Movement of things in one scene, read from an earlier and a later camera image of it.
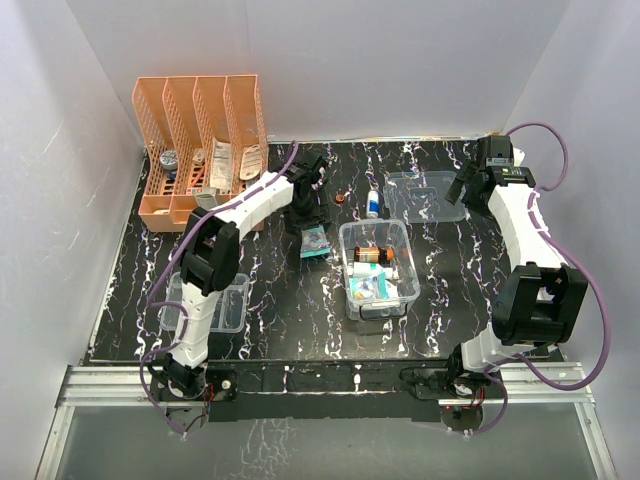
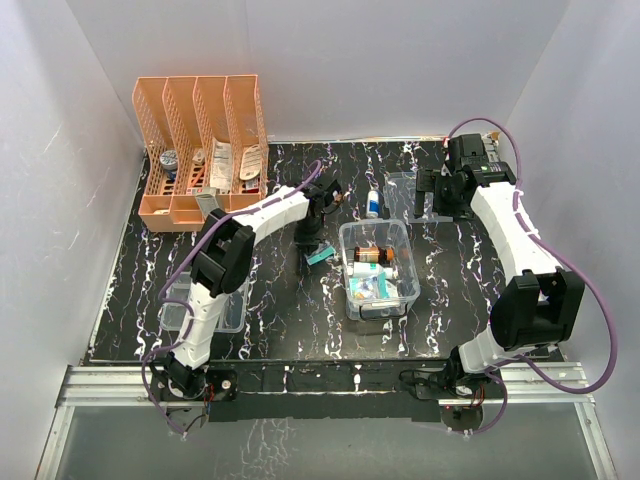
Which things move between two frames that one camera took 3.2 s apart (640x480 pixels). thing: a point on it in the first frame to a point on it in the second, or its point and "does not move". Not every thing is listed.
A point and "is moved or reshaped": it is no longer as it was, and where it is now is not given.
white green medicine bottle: [371, 270] does not move
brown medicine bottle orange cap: [370, 254] does not move
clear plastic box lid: [420, 196] does not move
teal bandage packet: [314, 242] is moved or reshaped
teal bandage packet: [369, 288] does not move
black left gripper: [318, 217] to [309, 244]
